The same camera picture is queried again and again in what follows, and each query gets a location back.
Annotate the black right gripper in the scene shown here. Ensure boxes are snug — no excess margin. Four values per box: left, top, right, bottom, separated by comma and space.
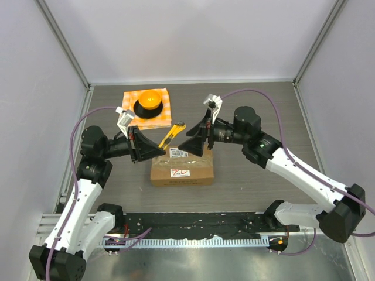
179, 108, 248, 157

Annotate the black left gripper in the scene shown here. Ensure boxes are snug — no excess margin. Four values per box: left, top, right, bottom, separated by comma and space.
101, 126, 165, 163

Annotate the yellow utility knife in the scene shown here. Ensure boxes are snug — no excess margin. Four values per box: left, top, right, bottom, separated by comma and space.
159, 121, 186, 150

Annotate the brown cardboard express box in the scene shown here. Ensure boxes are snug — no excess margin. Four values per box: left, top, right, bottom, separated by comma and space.
150, 147, 214, 187

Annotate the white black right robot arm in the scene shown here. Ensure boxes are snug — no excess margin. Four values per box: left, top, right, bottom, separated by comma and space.
178, 106, 366, 243

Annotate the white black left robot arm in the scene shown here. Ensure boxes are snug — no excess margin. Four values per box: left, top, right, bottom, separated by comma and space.
29, 126, 166, 280

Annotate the orange bowl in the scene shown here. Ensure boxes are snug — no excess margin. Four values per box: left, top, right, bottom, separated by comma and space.
138, 90, 162, 111

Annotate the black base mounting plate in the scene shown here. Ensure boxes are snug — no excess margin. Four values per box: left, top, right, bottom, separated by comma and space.
124, 212, 300, 240

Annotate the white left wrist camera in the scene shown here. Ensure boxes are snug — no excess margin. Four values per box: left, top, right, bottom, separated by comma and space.
115, 107, 135, 138

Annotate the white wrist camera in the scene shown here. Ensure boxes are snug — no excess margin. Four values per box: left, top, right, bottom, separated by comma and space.
115, 107, 135, 138
203, 94, 223, 123

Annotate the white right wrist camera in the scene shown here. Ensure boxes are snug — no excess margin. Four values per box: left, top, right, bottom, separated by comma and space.
203, 94, 223, 123

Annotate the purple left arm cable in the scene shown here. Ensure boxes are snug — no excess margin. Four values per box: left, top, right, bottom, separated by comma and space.
45, 105, 153, 281

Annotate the white slotted cable duct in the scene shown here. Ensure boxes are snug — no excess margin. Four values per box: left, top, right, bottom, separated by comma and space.
99, 236, 269, 251

